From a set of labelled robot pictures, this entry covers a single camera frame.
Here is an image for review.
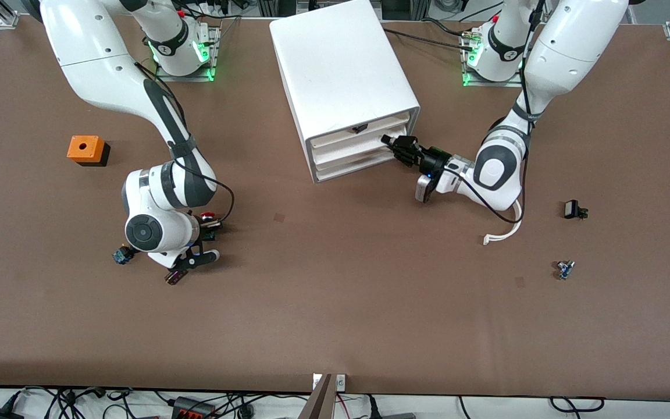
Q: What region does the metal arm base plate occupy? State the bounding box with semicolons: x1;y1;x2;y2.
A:
462;29;525;88
155;26;220;82

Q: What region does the black orange power strip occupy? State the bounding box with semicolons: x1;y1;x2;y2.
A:
171;396;217;419

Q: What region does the white curved plastic arc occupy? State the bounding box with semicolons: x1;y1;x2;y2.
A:
482;198;523;246

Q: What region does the black base cable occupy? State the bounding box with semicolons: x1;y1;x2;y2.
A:
383;27;475;52

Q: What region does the red push button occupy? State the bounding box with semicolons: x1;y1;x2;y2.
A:
199;212;223;242

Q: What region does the orange button box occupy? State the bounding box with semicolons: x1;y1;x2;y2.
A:
67;135;111;168

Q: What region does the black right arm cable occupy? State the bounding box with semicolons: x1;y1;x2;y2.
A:
134;61;236;225

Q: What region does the small metal bracket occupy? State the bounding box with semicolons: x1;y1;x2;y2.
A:
312;373;347;392

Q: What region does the white drawer with black handle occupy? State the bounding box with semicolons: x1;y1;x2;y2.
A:
312;111;412;150

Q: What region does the grey brown camera post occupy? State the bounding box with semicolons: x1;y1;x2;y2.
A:
297;374;336;419

